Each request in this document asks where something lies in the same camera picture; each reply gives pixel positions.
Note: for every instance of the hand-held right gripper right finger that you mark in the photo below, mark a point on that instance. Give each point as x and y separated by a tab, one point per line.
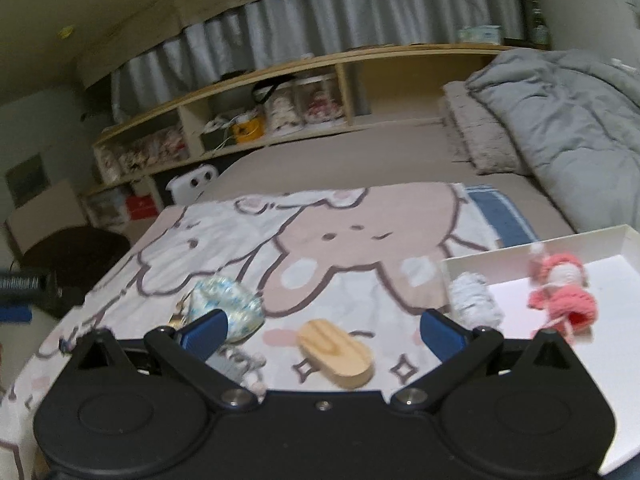
439	334

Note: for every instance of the beige fuzzy pillow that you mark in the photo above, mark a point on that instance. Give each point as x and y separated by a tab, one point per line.
480	135

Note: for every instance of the cardboard box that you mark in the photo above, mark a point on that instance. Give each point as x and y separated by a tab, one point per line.
50	215

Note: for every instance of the clear box with doll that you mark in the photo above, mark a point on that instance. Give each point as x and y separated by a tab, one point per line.
284	110
322	102

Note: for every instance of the pile of floral plush dolls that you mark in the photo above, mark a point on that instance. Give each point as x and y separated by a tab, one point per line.
145	152

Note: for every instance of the grey comforter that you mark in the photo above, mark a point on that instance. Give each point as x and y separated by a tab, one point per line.
575	125

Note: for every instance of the wooden phone stand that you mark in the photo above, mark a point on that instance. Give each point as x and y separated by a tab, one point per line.
340	360

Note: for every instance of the yellow wall sticker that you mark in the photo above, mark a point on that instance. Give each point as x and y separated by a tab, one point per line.
66	31

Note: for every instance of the white plastic stool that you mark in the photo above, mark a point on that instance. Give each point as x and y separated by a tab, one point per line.
192	185

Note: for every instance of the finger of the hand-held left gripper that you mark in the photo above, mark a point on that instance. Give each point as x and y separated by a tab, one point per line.
15	315

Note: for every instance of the dark round chair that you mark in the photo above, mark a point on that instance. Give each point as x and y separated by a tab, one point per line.
75	255

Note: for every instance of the cartoon printed blanket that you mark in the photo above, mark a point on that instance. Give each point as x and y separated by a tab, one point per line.
350	240

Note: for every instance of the clear storage bin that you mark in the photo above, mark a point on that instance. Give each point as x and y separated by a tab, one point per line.
105	207

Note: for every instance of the dark glass bottle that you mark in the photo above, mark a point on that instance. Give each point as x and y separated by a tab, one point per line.
539	27

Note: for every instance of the grey white yarn scrunchie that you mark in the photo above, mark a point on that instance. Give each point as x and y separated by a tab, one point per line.
472	295

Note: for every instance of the wooden bedside shelf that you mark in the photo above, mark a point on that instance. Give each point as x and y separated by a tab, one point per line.
350	56

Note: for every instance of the pink crochet doll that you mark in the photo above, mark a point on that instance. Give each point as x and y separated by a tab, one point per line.
565	305

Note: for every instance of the grey curtain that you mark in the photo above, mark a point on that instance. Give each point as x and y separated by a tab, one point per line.
350	10

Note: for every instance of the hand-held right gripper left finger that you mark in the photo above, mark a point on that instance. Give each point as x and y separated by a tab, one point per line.
205	332

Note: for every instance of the beige bed mattress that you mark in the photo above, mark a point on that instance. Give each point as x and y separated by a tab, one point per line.
350	165

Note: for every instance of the grey shark plush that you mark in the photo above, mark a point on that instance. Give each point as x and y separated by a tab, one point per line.
240	362

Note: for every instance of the tissue pack on shelf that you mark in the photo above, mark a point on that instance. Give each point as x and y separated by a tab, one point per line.
480	35

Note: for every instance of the yellow bag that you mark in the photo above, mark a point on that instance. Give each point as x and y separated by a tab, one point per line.
247	130

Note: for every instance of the red box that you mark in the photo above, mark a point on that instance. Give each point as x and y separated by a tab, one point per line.
142	206

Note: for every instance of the white shallow box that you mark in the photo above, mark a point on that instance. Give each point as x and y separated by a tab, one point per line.
615	280

